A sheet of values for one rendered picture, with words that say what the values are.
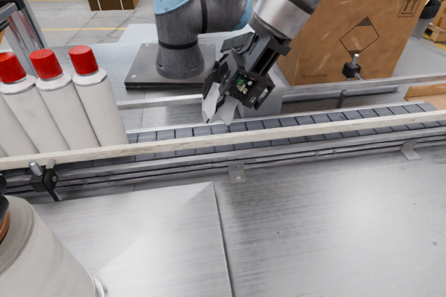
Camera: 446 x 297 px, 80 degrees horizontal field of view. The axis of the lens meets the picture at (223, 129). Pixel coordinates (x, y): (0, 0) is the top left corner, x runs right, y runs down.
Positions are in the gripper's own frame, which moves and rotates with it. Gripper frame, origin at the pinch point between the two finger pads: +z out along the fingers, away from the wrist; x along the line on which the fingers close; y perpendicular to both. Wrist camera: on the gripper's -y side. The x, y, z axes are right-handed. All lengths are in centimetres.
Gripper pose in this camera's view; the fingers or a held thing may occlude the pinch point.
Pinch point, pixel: (208, 115)
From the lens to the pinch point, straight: 51.8
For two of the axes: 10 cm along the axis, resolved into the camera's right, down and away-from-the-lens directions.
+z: -4.9, 7.0, 5.1
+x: 8.5, 2.8, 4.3
